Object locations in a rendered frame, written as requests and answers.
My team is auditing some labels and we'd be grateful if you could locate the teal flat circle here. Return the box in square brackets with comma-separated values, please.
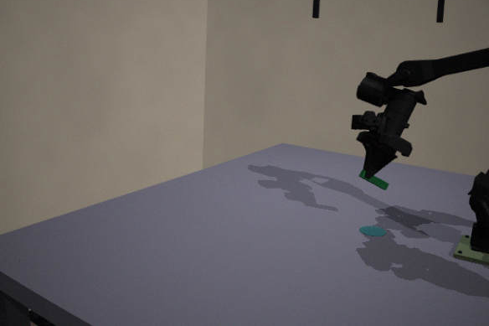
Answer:
[359, 225, 386, 236]

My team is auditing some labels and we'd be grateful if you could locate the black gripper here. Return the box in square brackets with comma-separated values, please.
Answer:
[356, 108, 413, 179]

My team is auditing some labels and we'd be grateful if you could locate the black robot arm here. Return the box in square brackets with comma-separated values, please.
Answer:
[351, 48, 489, 254]

